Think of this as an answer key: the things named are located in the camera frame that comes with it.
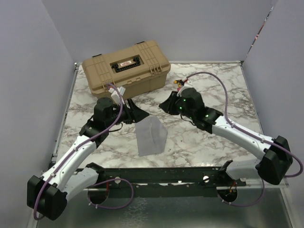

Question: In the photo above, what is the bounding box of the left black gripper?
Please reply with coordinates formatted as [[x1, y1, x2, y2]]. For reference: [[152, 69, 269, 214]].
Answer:
[[106, 98, 149, 128]]

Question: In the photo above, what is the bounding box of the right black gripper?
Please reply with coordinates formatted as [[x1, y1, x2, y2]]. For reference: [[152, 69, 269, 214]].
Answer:
[[160, 91, 195, 120]]

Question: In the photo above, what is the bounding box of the grey translucent envelope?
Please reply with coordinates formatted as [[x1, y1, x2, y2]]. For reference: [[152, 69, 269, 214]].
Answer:
[[135, 116, 168, 157]]

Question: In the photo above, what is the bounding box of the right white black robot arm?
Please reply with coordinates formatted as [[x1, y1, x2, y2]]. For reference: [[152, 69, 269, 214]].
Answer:
[[159, 87, 293, 186]]

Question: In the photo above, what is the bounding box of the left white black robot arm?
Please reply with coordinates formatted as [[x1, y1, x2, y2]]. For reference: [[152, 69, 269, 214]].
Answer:
[[27, 97, 149, 220]]

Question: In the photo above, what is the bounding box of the tan plastic toolbox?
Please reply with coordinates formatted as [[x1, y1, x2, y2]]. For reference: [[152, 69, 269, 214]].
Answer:
[[82, 40, 171, 100]]

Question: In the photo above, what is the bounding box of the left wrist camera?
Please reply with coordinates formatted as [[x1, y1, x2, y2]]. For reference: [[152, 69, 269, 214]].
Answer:
[[109, 86, 125, 104]]

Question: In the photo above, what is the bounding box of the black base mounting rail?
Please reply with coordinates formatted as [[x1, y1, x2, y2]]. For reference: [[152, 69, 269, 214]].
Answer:
[[86, 162, 245, 201]]

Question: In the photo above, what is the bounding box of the aluminium frame rail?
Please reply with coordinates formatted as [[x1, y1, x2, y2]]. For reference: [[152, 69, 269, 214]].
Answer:
[[26, 62, 80, 228]]

